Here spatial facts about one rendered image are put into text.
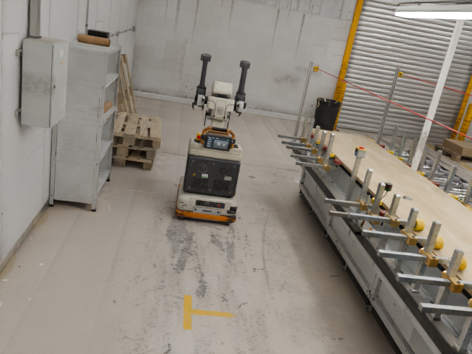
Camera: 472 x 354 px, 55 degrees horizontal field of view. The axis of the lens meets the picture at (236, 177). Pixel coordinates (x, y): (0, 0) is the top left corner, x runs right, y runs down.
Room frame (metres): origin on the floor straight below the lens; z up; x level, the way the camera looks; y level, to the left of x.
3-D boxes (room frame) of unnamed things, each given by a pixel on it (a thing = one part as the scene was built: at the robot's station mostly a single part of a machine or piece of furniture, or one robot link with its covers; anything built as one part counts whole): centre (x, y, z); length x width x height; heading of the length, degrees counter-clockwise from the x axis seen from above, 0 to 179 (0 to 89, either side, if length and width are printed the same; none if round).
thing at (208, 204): (4.30, 0.21, 0.23); 0.41 x 0.02 x 0.08; 98
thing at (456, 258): (2.17, -1.20, 0.88); 0.04 x 0.04 x 0.48; 9
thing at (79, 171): (4.52, 1.60, 0.78); 0.90 x 0.45 x 1.55; 9
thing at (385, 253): (2.36, -1.10, 0.95); 0.50 x 0.04 x 0.04; 99
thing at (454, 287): (2.14, -1.20, 0.95); 0.14 x 0.06 x 0.05; 9
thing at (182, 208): (4.62, 0.28, 0.16); 0.67 x 0.64 x 0.25; 8
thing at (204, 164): (4.53, 0.26, 0.59); 0.55 x 0.34 x 0.83; 98
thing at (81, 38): (4.63, 1.63, 1.59); 0.30 x 0.08 x 0.08; 99
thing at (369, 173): (3.40, -1.00, 0.89); 0.04 x 0.04 x 0.48; 9
